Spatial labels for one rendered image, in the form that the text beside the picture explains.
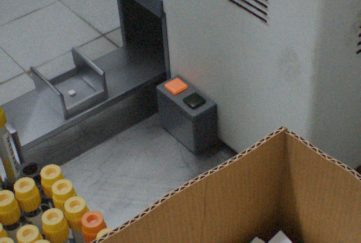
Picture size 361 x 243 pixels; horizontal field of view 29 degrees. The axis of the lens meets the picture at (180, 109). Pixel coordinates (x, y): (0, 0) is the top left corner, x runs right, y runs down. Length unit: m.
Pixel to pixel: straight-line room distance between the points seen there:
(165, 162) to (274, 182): 0.18
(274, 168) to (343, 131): 0.12
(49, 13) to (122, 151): 1.89
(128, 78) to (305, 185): 0.27
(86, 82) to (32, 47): 1.69
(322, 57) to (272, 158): 0.08
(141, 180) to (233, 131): 0.10
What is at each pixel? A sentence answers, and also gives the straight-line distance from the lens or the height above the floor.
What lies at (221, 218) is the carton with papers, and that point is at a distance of 0.48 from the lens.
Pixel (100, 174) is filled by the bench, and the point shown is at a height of 0.87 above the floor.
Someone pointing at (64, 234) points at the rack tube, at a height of 0.98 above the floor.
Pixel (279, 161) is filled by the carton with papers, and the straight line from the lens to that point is 0.49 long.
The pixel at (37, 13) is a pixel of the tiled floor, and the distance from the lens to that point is 2.55.
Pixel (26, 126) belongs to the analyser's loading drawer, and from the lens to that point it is 0.67.
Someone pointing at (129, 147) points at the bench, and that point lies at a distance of 0.68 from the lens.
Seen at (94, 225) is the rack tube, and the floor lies 0.99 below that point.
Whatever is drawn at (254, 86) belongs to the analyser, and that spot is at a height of 0.98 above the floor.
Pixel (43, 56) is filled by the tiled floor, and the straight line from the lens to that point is 2.33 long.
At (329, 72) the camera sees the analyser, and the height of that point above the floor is 1.02.
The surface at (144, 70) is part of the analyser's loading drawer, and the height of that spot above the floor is 0.91.
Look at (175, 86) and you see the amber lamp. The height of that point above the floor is 0.93.
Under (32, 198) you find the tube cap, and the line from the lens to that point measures 0.50.
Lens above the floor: 1.35
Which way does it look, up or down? 41 degrees down
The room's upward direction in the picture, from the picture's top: 4 degrees counter-clockwise
